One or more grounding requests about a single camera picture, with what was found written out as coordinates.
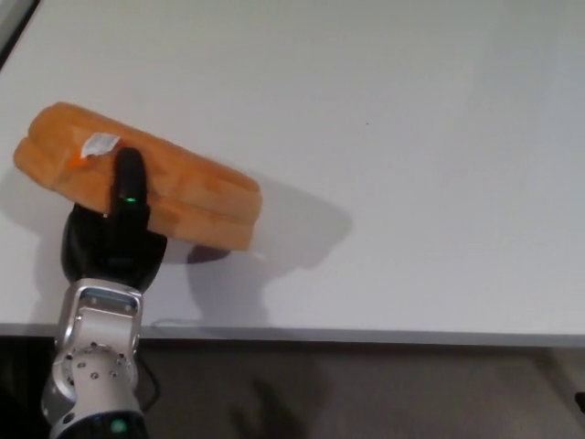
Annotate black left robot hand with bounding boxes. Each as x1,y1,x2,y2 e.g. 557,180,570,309
60,146,170,294

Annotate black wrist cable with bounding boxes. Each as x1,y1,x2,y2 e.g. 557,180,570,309
136,350,162,409

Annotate orange plush soft plate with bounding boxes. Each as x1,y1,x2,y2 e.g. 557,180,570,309
12,101,264,253

